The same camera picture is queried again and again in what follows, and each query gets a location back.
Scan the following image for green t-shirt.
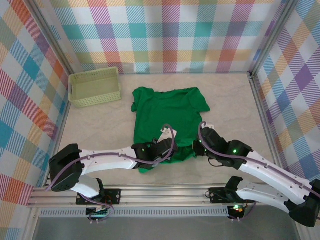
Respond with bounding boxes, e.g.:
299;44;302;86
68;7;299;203
131;86;211;175

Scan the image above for right controller board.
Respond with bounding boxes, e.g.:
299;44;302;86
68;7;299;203
228;203;245;219

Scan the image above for controller board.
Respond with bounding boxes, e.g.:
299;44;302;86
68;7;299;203
86;206;111;219
228;203;245;219

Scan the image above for left controller board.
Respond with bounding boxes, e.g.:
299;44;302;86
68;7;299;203
86;206;111;219

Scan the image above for light green plastic basket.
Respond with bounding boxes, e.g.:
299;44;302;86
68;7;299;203
68;66;123;109

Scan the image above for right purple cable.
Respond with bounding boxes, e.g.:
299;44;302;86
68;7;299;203
198;121;316;222

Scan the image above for purple cable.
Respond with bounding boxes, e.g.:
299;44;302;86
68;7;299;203
44;123;176;223
198;121;316;222

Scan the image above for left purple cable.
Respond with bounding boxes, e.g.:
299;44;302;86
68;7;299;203
44;123;176;223

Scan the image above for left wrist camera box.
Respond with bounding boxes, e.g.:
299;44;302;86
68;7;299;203
158;128;179;143

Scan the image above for aluminium mounting rail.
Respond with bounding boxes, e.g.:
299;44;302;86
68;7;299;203
27;184;305;208

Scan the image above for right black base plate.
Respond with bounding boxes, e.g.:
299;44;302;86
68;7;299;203
209;186;256;205

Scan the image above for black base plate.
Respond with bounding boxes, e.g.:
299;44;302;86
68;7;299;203
75;188;122;206
209;186;256;205

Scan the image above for right aluminium side rail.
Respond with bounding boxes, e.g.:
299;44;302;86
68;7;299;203
249;72;288;185

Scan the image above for aluminium side rail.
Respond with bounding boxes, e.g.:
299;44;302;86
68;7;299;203
42;101;74;188
249;72;288;185

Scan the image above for slotted grey cable duct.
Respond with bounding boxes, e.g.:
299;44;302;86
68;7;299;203
39;208;230;218

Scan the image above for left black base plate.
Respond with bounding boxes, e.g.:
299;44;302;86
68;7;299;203
75;188;122;206

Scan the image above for left aluminium side rail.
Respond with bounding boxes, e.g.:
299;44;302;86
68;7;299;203
42;101;74;188

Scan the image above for right aluminium frame post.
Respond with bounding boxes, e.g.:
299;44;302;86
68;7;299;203
249;0;298;77

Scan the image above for aluminium frame post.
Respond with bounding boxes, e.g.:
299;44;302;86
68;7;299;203
29;0;76;76
249;0;298;77

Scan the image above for left aluminium frame post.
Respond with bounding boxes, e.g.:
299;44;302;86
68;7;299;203
29;0;76;76

